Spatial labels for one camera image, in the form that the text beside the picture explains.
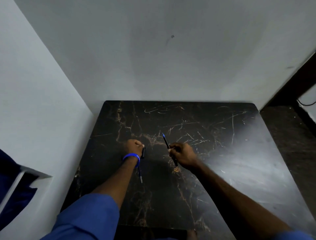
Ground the person's left hand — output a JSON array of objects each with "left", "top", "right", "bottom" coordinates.
[{"left": 125, "top": 139, "right": 145, "bottom": 158}]

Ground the person's right hand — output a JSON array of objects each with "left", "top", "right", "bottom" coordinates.
[{"left": 169, "top": 142, "right": 202, "bottom": 171}]

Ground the black capped pen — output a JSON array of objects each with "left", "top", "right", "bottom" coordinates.
[{"left": 138, "top": 147, "right": 146, "bottom": 184}]

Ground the black pen with blue tip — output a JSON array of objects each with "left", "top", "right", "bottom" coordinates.
[{"left": 162, "top": 133, "right": 179, "bottom": 167}]

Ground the person's right forearm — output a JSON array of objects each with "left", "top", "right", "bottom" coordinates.
[{"left": 190, "top": 161, "right": 294, "bottom": 240}]

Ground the person's left forearm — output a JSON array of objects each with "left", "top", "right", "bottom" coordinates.
[{"left": 91, "top": 158, "right": 140, "bottom": 209}]

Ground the blue wristband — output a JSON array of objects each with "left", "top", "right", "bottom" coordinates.
[{"left": 122, "top": 153, "right": 141, "bottom": 169}]

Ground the blue shirt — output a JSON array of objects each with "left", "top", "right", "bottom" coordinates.
[{"left": 40, "top": 193, "right": 315, "bottom": 240}]

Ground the dark blue cloth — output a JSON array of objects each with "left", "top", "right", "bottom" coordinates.
[{"left": 0, "top": 148, "right": 39, "bottom": 232}]

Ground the white panel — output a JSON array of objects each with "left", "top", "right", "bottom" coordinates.
[{"left": 296, "top": 84, "right": 316, "bottom": 124}]

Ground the white metal frame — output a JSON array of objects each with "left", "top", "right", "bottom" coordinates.
[{"left": 0, "top": 165, "right": 53, "bottom": 213}]

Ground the black cable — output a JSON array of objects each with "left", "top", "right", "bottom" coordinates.
[{"left": 297, "top": 98, "right": 316, "bottom": 106}]

